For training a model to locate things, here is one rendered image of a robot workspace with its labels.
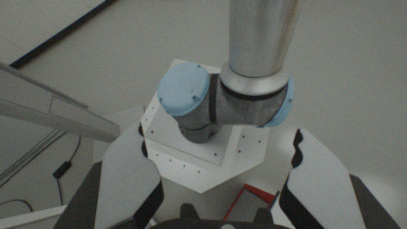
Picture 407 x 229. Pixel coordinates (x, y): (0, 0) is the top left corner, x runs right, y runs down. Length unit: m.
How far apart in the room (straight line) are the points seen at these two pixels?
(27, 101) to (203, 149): 0.92
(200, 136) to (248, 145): 0.16
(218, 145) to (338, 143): 1.21
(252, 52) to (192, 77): 0.13
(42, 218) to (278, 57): 0.94
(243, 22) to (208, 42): 1.71
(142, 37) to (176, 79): 1.99
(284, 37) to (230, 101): 0.12
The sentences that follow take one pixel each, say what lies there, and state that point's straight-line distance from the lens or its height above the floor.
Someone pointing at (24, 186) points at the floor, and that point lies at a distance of 2.15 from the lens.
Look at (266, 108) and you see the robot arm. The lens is 0.27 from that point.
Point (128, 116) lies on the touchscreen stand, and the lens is 1.56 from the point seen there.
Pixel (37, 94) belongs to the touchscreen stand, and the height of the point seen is 0.69.
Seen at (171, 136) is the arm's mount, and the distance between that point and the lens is 0.50.
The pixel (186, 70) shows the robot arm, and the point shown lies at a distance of 0.30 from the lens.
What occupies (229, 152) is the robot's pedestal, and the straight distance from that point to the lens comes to 0.47.
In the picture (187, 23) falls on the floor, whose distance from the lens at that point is 2.23.
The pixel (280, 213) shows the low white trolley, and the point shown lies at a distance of 0.49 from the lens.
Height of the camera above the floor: 1.22
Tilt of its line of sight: 66 degrees down
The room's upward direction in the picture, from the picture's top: 17 degrees counter-clockwise
